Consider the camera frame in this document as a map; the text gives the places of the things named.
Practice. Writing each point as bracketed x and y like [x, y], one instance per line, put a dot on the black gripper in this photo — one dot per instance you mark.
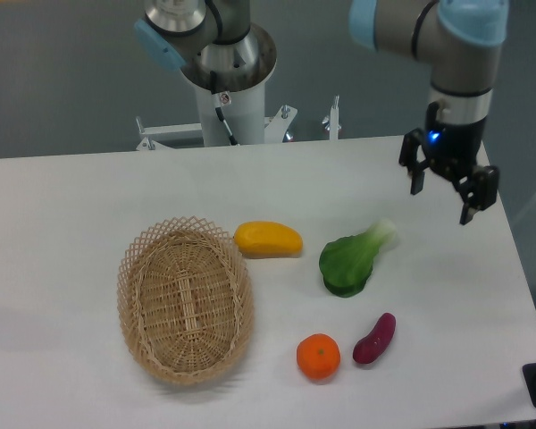
[451, 150]

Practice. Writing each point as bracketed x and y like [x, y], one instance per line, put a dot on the green leafy vegetable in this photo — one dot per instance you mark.
[346, 264]

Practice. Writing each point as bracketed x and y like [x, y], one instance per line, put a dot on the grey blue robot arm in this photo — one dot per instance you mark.
[227, 59]

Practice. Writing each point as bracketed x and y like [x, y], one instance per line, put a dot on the purple sweet potato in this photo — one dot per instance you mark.
[374, 344]

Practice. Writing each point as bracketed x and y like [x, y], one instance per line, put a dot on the yellow mango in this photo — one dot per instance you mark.
[268, 239]

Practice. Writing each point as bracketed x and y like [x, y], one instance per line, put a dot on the orange tangerine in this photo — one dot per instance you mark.
[318, 357]

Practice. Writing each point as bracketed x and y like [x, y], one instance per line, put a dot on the woven wicker basket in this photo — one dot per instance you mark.
[185, 301]

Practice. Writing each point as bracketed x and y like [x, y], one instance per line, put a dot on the white metal base frame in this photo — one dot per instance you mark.
[276, 130]

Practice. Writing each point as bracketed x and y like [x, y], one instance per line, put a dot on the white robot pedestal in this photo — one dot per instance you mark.
[242, 111]

